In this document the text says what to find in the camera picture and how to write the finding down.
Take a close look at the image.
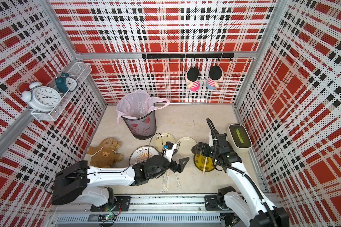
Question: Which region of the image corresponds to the black hook rail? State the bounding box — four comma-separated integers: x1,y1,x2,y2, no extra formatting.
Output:
142,53,235,61

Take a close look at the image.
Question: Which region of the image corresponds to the white orange patterned plate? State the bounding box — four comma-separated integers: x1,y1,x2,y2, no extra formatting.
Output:
129,145,159,165

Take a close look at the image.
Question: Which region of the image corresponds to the white box with green display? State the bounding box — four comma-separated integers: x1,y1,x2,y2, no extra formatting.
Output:
227,124,252,154

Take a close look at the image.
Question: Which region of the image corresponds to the black mesh trash bin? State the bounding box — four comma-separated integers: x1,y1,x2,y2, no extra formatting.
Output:
122,111,157,140

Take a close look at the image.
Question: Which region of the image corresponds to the white alarm clock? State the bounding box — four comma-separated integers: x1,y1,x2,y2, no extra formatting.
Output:
21,81,62,112

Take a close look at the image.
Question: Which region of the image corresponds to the teal alarm clock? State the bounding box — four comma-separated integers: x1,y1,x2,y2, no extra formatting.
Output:
55,72,78,93

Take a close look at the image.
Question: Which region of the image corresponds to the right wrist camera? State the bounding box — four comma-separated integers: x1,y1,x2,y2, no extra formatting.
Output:
208,131,217,147

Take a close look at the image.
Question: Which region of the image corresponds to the chopsticks pack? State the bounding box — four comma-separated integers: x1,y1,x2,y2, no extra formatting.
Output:
174,173,181,187
161,170,170,194

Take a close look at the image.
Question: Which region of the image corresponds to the pink plastic bin liner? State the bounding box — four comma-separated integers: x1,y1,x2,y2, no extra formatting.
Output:
116,89,170,124

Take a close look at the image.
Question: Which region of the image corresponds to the white wire wall shelf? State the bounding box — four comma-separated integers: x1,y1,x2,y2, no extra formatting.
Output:
31,62,92,121

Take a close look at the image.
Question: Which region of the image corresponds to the cream plate with black pattern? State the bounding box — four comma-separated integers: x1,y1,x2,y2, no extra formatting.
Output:
176,137,197,158

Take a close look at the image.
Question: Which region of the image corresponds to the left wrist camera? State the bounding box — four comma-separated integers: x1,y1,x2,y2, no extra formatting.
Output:
161,141,178,162

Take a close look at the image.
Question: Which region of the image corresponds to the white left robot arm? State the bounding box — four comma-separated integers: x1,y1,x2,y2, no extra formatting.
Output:
52,155,189,207

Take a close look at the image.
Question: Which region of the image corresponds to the brown teddy bear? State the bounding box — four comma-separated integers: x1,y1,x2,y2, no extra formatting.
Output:
87,137,124,168

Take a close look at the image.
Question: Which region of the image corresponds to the green circuit board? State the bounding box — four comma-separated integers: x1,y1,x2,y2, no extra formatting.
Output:
98,214,116,223

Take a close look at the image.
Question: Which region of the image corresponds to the doll with pink dress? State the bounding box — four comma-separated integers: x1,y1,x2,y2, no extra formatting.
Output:
185,67,200,92

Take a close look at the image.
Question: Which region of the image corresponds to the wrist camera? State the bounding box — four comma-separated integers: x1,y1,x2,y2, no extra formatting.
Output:
161,141,178,162
208,131,217,147

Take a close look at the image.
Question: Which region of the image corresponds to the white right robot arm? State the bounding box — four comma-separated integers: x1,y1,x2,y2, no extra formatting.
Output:
192,133,290,227

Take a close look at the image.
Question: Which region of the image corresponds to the bare wooden chopsticks pair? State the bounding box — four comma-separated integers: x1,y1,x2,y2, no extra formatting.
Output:
202,157,208,175

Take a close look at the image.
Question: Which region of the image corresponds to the yellow dark patterned plate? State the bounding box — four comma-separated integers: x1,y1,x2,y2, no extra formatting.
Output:
193,155,215,173

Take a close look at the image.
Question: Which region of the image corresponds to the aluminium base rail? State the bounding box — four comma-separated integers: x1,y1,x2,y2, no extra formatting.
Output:
45,194,243,227

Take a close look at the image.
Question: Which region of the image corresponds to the doll with striped shirt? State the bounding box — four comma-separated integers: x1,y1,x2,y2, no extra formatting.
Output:
206,66,224,90

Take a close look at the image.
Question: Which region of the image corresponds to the cream plate with flowers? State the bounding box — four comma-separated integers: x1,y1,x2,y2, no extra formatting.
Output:
153,133,175,153

